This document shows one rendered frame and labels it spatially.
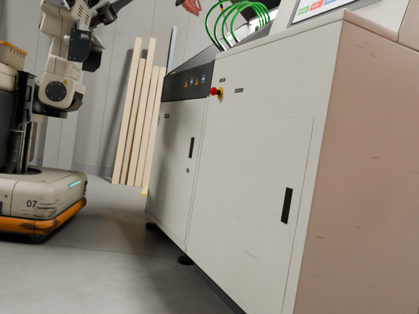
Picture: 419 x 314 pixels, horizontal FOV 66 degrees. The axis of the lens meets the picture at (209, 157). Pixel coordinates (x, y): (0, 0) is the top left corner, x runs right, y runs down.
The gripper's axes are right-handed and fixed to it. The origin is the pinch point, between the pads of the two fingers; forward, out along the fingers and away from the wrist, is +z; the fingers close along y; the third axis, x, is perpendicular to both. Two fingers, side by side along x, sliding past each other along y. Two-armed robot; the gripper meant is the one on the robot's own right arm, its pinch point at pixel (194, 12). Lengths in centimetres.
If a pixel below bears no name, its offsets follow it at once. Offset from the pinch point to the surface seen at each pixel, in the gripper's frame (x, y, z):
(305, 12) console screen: -37, 26, 32
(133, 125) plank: 196, -59, 19
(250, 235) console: -65, -51, 78
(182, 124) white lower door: 5, -38, 40
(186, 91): 5.7, -25.8, 27.8
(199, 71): -6.4, -17.3, 24.1
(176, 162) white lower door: 6, -53, 54
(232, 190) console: -51, -45, 67
